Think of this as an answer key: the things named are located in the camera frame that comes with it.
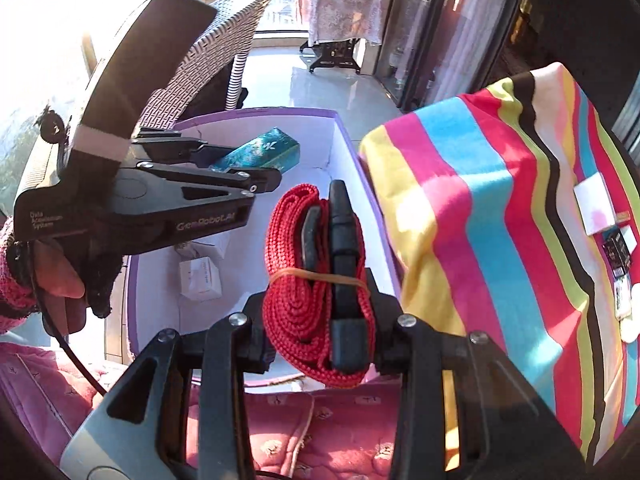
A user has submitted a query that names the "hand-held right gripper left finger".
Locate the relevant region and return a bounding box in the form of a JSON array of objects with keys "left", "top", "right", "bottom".
[{"left": 92, "top": 295, "right": 275, "bottom": 480}]

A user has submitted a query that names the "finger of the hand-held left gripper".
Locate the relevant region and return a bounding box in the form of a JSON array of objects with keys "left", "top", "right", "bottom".
[
  {"left": 135, "top": 160, "right": 283, "bottom": 207},
  {"left": 131, "top": 127, "right": 236, "bottom": 168}
]

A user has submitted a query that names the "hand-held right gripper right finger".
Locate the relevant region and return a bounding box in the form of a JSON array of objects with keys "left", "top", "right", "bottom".
[{"left": 367, "top": 269, "right": 586, "bottom": 480}]

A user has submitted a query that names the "red strap bundle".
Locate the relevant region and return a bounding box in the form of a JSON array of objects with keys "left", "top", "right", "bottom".
[{"left": 263, "top": 179, "right": 377, "bottom": 388}]

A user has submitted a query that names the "teal patterned box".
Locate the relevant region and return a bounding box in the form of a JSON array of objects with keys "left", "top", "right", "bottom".
[{"left": 209, "top": 127, "right": 301, "bottom": 176}]

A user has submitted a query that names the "purple storage box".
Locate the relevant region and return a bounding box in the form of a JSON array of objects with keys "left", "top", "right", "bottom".
[{"left": 125, "top": 106, "right": 403, "bottom": 388}]

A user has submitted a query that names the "person's left forearm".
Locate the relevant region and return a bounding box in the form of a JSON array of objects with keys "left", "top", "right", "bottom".
[{"left": 0, "top": 215, "right": 43, "bottom": 333}]

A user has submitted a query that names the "person's left hand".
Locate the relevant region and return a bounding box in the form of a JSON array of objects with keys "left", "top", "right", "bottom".
[{"left": 30, "top": 237, "right": 126, "bottom": 333}]

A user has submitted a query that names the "small white printed box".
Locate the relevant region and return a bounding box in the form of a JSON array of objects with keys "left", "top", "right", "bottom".
[{"left": 179, "top": 256, "right": 222, "bottom": 302}]

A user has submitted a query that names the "woven wicker chair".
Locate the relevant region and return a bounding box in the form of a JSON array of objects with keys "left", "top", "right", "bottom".
[{"left": 135, "top": 0, "right": 278, "bottom": 128}]

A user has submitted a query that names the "pink quilted clothing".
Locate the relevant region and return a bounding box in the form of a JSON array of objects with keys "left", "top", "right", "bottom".
[{"left": 0, "top": 330, "right": 461, "bottom": 480}]

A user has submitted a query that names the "striped tablecloth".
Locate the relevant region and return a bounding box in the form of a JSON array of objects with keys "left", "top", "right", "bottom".
[{"left": 359, "top": 61, "right": 640, "bottom": 466}]

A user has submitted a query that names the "black iron table stand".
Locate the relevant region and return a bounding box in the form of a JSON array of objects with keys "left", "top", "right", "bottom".
[{"left": 300, "top": 37, "right": 363, "bottom": 75}]

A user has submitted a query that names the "white lace tablecloth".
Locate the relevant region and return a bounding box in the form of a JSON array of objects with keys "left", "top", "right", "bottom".
[{"left": 298, "top": 0, "right": 383, "bottom": 51}]

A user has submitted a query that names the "long white box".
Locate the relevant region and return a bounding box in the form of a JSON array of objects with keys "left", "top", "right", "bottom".
[{"left": 574, "top": 172, "right": 618, "bottom": 237}]

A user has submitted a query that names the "black cable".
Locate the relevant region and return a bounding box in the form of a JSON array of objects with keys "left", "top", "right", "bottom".
[{"left": 30, "top": 240, "right": 108, "bottom": 396}]

